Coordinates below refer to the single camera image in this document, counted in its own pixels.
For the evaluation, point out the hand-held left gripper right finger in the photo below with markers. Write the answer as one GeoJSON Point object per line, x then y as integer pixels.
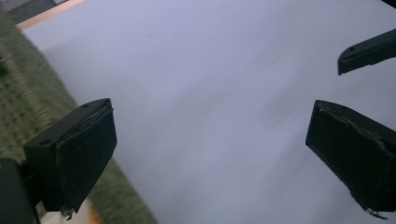
{"type": "Point", "coordinates": [358, 155]}

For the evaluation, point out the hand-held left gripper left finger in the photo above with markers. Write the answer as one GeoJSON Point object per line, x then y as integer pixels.
{"type": "Point", "coordinates": [77, 155]}

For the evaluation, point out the wooden table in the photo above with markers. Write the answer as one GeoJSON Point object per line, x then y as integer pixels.
{"type": "Point", "coordinates": [46, 14]}

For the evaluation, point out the green plastic basket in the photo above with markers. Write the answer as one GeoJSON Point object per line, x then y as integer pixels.
{"type": "Point", "coordinates": [25, 93]}

